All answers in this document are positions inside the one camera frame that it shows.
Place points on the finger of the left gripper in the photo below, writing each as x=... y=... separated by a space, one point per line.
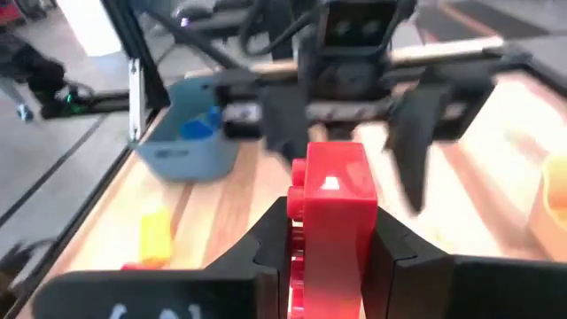
x=285 y=124
x=416 y=146

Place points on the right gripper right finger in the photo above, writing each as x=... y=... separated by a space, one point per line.
x=465 y=288

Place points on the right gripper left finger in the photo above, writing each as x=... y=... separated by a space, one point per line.
x=212 y=292

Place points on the blue toy brick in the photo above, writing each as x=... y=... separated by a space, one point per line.
x=215 y=116
x=196 y=129

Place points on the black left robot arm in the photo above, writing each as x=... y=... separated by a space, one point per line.
x=279 y=26

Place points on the orange-yellow toy brick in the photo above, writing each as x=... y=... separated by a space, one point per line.
x=156 y=235

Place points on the blue-teal plastic bin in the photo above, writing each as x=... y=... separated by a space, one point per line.
x=190 y=159

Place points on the yellow plastic bin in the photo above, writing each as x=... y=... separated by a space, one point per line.
x=551 y=230

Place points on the white panel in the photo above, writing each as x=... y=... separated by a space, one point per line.
x=90 y=26

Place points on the black device with green light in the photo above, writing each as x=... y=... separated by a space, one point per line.
x=44 y=75

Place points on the red container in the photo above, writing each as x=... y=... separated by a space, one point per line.
x=10 y=11

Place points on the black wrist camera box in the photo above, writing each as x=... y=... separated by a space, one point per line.
x=359 y=24

